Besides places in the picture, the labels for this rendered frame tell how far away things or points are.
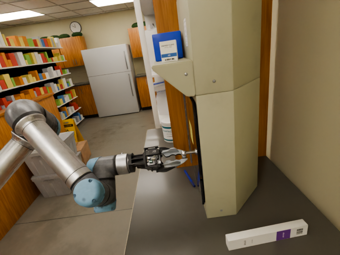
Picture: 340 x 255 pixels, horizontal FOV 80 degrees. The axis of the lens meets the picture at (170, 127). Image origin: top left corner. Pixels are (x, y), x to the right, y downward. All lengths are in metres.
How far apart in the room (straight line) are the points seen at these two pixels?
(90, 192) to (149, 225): 0.32
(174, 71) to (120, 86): 5.09
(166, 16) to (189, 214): 0.81
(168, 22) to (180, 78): 0.41
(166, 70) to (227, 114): 0.23
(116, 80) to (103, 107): 0.82
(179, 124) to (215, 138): 0.39
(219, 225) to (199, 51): 0.59
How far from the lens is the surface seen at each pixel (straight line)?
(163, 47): 0.66
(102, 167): 0.76
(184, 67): 0.58
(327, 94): 0.84
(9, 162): 0.93
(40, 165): 2.88
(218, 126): 0.64
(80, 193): 0.62
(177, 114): 1.00
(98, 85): 5.78
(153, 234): 0.82
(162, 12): 0.96
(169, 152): 0.76
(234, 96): 0.63
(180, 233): 0.81
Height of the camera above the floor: 1.55
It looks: 21 degrees down
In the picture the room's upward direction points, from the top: 8 degrees counter-clockwise
